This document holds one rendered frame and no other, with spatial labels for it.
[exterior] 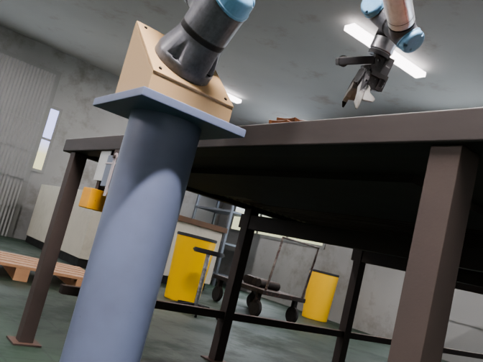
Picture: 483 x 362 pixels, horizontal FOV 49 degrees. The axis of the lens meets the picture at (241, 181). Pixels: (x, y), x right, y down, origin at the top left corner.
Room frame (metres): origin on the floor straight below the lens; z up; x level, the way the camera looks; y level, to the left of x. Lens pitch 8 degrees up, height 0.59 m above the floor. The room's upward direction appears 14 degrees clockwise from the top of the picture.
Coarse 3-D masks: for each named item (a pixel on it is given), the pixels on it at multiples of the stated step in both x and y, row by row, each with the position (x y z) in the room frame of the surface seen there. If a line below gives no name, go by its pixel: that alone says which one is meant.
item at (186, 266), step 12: (180, 240) 5.37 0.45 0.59; (192, 240) 5.30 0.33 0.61; (204, 240) 5.32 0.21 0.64; (180, 252) 5.34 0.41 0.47; (192, 252) 5.31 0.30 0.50; (180, 264) 5.33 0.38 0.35; (192, 264) 5.31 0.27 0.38; (168, 276) 5.47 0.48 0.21; (180, 276) 5.33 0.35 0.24; (192, 276) 5.33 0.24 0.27; (168, 288) 5.40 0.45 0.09; (180, 288) 5.33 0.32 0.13; (192, 288) 5.34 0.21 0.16; (192, 300) 5.37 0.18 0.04
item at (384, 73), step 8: (376, 56) 1.59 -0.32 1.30; (384, 56) 1.57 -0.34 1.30; (376, 64) 1.60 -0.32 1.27; (384, 64) 1.60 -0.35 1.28; (392, 64) 1.60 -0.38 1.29; (360, 72) 1.62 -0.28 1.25; (376, 72) 1.59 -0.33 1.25; (384, 72) 1.60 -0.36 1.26; (360, 80) 1.62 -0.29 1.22; (368, 80) 1.60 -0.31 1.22; (376, 80) 1.60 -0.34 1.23; (384, 80) 1.60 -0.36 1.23; (376, 88) 1.60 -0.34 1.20
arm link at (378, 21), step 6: (366, 0) 1.47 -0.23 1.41; (372, 0) 1.46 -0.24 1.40; (378, 0) 1.45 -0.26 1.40; (366, 6) 1.47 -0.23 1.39; (372, 6) 1.46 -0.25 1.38; (378, 6) 1.45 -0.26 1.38; (366, 12) 1.47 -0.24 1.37; (372, 12) 1.46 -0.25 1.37; (378, 12) 1.46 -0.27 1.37; (384, 12) 1.45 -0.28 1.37; (372, 18) 1.49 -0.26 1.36; (378, 18) 1.47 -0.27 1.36; (384, 18) 1.45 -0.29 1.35; (378, 24) 1.48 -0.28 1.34
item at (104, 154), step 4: (104, 152) 2.06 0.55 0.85; (108, 152) 2.03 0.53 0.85; (100, 156) 2.09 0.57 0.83; (104, 156) 2.05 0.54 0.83; (108, 156) 2.03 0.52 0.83; (100, 160) 2.08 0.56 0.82; (104, 160) 2.04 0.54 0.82; (100, 164) 2.07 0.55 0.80; (104, 164) 2.03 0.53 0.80; (96, 168) 2.09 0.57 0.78; (100, 168) 2.06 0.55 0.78; (104, 168) 2.03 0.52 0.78; (96, 172) 2.08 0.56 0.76; (100, 172) 2.05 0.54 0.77; (96, 176) 2.07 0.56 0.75; (100, 176) 2.04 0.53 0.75; (100, 180) 2.04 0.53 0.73
